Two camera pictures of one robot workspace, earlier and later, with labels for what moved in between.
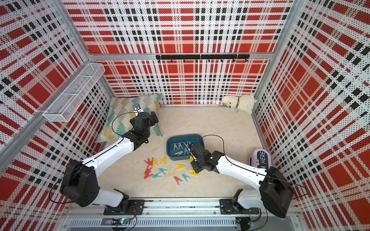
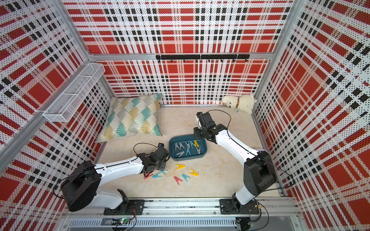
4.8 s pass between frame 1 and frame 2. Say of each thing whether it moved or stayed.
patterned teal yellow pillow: stayed
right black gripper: moved
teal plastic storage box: stayed
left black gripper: moved
